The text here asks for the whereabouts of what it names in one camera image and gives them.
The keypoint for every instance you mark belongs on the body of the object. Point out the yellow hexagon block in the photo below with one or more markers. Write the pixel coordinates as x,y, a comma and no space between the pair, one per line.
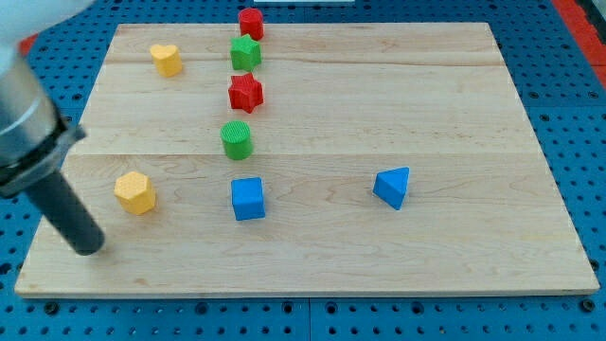
135,192

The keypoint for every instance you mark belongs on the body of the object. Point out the light wooden board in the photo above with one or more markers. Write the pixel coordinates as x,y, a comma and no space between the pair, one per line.
482,215

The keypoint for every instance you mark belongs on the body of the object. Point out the green star block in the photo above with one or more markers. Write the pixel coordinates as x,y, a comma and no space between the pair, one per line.
245,53

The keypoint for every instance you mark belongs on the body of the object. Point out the blue cube block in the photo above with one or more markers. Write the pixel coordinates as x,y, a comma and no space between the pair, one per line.
247,198

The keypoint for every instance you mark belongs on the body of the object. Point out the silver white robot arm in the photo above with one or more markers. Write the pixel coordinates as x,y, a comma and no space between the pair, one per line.
34,137

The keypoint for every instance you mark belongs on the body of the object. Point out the red cylinder block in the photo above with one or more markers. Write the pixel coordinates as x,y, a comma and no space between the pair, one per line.
251,23

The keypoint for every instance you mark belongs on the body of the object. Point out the red star block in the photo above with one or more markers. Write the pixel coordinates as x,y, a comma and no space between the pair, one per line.
245,92

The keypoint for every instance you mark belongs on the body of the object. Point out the yellow heart block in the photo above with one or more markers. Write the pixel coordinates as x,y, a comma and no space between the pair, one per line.
166,59

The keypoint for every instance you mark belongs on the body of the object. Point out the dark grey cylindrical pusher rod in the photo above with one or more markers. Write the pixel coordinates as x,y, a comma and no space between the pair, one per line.
58,202

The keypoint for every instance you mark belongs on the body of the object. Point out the green cylinder block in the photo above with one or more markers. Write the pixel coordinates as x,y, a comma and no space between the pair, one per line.
236,140

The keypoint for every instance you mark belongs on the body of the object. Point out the blue triangle block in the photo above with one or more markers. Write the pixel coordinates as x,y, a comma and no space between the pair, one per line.
391,186

